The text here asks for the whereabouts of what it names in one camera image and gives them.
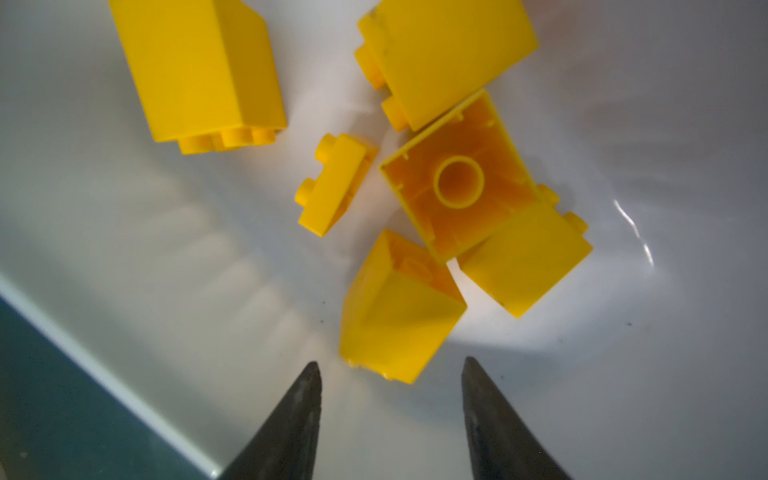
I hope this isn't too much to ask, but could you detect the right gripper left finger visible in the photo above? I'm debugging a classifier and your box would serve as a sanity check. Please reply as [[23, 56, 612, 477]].
[[219, 361, 322, 479]]

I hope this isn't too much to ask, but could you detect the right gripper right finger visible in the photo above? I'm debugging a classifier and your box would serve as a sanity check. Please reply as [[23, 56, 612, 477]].
[[461, 356, 569, 479]]

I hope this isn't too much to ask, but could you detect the white tray back right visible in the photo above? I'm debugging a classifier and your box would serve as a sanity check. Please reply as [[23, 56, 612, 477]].
[[1, 1, 767, 479]]

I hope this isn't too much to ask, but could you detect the yellow brick pair centre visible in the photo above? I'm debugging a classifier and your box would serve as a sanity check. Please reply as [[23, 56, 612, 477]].
[[379, 89, 541, 262]]

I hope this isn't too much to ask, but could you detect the yellow upturned small brick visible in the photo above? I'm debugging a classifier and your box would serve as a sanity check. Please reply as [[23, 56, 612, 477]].
[[294, 134, 379, 237]]

